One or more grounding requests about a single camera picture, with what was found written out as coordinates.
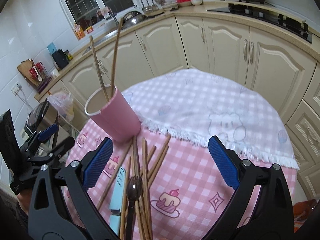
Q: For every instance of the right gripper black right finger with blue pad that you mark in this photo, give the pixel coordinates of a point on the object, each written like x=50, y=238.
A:
x=260, y=207

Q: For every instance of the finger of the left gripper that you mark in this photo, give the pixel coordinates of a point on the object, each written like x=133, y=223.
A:
x=55, y=154
x=47, y=133

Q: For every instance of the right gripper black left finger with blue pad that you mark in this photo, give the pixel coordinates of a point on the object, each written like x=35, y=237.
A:
x=49, y=217

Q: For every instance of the brown wooden chopstick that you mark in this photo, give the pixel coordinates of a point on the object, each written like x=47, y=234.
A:
x=113, y=73

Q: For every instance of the long wooden chopstick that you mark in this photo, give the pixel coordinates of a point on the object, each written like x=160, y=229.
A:
x=146, y=188

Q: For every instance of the left hand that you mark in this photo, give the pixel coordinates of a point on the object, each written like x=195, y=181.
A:
x=24, y=199

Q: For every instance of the steel trash bin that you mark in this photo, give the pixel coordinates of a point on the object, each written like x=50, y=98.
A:
x=40, y=118

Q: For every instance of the white plastic bag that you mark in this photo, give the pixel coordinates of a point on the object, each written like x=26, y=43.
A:
x=63, y=103

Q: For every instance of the light blue knife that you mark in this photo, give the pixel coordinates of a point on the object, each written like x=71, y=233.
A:
x=116, y=201

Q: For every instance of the pink utensil cup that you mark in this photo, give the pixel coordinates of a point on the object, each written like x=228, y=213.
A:
x=115, y=116

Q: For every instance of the wooden chopstick left diagonal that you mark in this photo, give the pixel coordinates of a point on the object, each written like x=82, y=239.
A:
x=108, y=186

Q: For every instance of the wooden cutting board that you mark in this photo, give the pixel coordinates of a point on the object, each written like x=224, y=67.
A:
x=26, y=68

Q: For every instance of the short wooden chopstick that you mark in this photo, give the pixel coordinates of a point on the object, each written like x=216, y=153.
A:
x=124, y=201

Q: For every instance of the wooden chopstick centre dark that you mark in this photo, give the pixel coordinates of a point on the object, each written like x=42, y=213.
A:
x=137, y=169

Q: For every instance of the black kettle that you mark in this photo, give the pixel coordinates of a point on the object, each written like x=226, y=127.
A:
x=60, y=59

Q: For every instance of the steel sink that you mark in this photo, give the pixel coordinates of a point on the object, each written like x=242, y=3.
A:
x=100, y=40

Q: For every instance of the wooden chopstick right pair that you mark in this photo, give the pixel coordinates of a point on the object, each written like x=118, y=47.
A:
x=165, y=143

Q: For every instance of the pink checkered tablecloth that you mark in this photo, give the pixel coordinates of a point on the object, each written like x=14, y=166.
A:
x=188, y=193

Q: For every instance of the orange snack packet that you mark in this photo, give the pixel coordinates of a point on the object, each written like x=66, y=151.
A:
x=79, y=31

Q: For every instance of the cream lower cabinets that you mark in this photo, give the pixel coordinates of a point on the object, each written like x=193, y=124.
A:
x=273, y=63

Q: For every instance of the black wok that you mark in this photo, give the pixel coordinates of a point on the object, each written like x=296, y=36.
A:
x=134, y=17

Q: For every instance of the black gas hob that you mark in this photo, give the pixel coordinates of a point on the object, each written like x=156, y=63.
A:
x=301, y=29

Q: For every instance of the white bowl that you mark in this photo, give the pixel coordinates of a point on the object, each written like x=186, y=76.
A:
x=196, y=2

